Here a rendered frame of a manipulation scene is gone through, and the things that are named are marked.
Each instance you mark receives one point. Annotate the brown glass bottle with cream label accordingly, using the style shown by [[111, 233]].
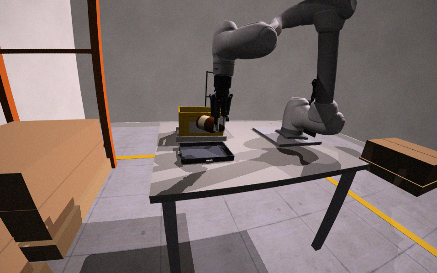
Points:
[[206, 123]]

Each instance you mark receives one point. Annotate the dark olive open-top crate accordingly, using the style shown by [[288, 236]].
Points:
[[187, 121]]

